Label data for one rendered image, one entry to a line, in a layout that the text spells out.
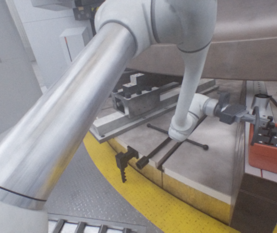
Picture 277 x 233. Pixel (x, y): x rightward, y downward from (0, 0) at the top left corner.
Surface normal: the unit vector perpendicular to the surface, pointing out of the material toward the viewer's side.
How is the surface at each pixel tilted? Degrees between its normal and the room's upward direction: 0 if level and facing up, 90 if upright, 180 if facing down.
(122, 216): 0
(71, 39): 90
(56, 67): 90
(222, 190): 0
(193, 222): 0
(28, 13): 90
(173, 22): 120
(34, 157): 58
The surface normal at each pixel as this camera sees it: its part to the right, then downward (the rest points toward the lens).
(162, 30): -0.26, 0.87
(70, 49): -0.18, 0.46
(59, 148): 0.79, -0.02
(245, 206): -0.54, 0.43
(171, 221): -0.11, -0.89
